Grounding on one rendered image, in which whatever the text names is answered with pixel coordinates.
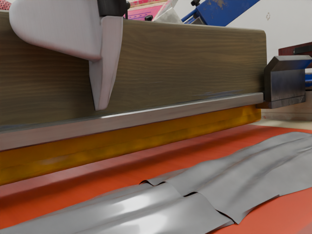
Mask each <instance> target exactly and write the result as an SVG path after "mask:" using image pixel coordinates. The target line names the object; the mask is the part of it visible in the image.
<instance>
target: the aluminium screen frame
mask: <svg viewBox="0 0 312 234"><path fill-rule="evenodd" d="M261 118H267V119H284V120H300V121H312V90H305V102H303V103H299V104H293V105H289V106H284V107H279V108H275V109H261Z"/></svg>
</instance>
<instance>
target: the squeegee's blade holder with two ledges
mask: <svg viewBox="0 0 312 234"><path fill-rule="evenodd" d="M263 102H264V99H263V93H262V92H257V93H246V94H239V95H232V96H226V97H217V98H211V99H204V100H198V101H191V102H185V103H178V104H169V105H163V106H156V107H149V108H143V109H137V110H128V111H122V112H115V113H108V114H102V115H95V116H89V117H80V118H73V119H67V120H60V121H54V122H47V123H39V124H32V125H25V126H19V127H12V128H6V129H0V152H3V151H9V150H15V149H20V148H25V147H31V146H35V145H41V144H46V143H53V142H57V141H63V140H68V139H73V138H78V137H84V136H90V135H95V134H100V133H105V132H110V131H115V130H122V129H126V128H132V127H137V126H142V125H147V124H154V123H159V122H164V121H169V120H174V119H179V118H184V117H191V116H196V115H201V114H206V113H211V112H216V111H223V110H228V109H233V108H238V107H243V106H248V105H253V104H260V103H263Z"/></svg>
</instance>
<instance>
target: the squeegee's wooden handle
mask: <svg viewBox="0 0 312 234"><path fill-rule="evenodd" d="M266 66H267V39H266V33H265V31H264V30H261V29H251V28H238V27H226V26H208V25H195V24H183V23H170V22H158V21H145V20H133V19H123V36H122V44H121V51H120V56H119V61H118V66H117V73H116V79H115V82H114V85H113V89H112V92H111V95H110V99H109V102H108V106H107V108H106V109H104V110H98V111H95V110H94V104H93V99H92V93H91V86H90V81H89V61H88V60H86V59H82V58H78V57H74V56H71V55H67V54H64V53H60V52H56V51H53V50H49V49H45V48H42V47H39V46H35V45H31V44H29V43H27V42H24V41H23V40H22V39H20V38H19V37H18V36H17V35H16V33H15V32H14V31H13V29H12V27H11V24H10V20H9V10H0V129H6V128H12V127H19V126H25V125H32V124H41V123H47V122H54V121H60V120H67V119H73V118H80V117H89V116H95V115H102V114H108V113H115V112H122V111H130V110H137V109H143V108H149V107H156V106H163V105H169V104H178V103H185V102H191V101H198V100H204V99H211V98H220V97H226V96H232V95H239V94H246V93H257V92H262V93H263V99H264V100H265V85H264V68H265V67H266Z"/></svg>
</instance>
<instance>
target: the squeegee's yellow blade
mask: <svg viewBox="0 0 312 234"><path fill-rule="evenodd" d="M258 112H261V109H256V108H255V104H253V105H248V106H243V107H238V108H233V109H228V110H221V111H216V112H211V113H206V114H201V115H196V116H191V117H184V118H179V119H174V120H169V121H164V122H159V123H152V124H147V125H142V126H137V127H132V128H126V129H122V130H115V131H110V132H105V133H100V134H95V135H90V136H83V137H78V138H73V139H68V140H63V141H57V142H53V143H46V144H41V145H35V146H31V147H25V148H20V149H13V150H9V151H3V152H0V169H3V168H8V167H12V166H16V165H21V164H25V163H31V162H35V161H39V160H44V159H48V158H53V157H57V156H63V155H67V154H71V153H76V152H80V151H84V150H90V149H94V148H99V147H103V146H108V145H112V144H116V143H122V142H126V141H131V140H135V139H139V138H144V137H149V136H154V135H158V134H162V133H167V132H172V131H176V130H181V129H186V128H190V127H195V126H199V125H203V124H209V123H213V122H218V121H222V120H226V119H231V118H235V117H241V116H245V115H250V114H254V113H258Z"/></svg>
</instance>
